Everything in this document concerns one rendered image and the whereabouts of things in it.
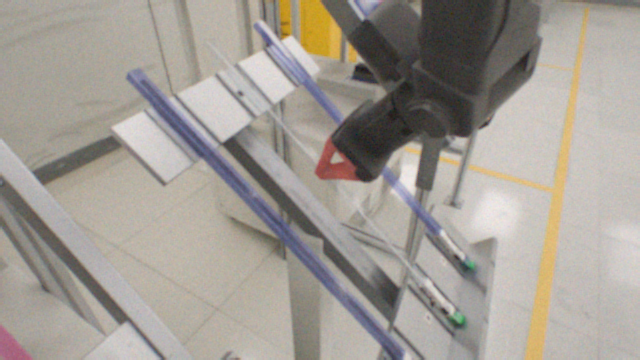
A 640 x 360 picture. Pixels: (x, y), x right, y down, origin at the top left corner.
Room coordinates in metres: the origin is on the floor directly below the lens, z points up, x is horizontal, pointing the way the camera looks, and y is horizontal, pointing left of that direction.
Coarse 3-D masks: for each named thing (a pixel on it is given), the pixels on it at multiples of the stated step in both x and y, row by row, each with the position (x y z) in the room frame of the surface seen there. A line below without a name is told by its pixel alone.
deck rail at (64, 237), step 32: (0, 160) 0.29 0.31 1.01; (0, 192) 0.31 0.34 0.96; (32, 192) 0.28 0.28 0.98; (32, 224) 0.29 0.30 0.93; (64, 224) 0.27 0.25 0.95; (64, 256) 0.26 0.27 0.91; (96, 256) 0.25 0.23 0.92; (96, 288) 0.24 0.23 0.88; (128, 288) 0.24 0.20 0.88; (128, 320) 0.22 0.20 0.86; (160, 320) 0.23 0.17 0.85; (160, 352) 0.20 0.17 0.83
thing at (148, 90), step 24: (144, 96) 0.35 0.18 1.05; (168, 120) 0.34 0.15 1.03; (192, 144) 0.32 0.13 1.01; (216, 168) 0.31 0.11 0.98; (240, 192) 0.30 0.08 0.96; (264, 216) 0.29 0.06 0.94; (288, 240) 0.28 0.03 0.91; (312, 264) 0.27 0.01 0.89; (336, 288) 0.26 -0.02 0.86; (360, 312) 0.24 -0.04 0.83; (384, 336) 0.23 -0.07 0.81
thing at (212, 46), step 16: (208, 48) 0.46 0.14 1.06; (224, 64) 0.45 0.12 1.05; (240, 80) 0.44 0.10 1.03; (256, 96) 0.43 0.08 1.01; (272, 112) 0.42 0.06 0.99; (288, 128) 0.42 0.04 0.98; (304, 144) 0.41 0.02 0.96; (336, 192) 0.38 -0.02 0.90; (352, 208) 0.37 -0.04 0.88; (368, 224) 0.36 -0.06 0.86; (384, 240) 0.35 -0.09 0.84; (400, 256) 0.34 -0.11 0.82; (416, 272) 0.33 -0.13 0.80
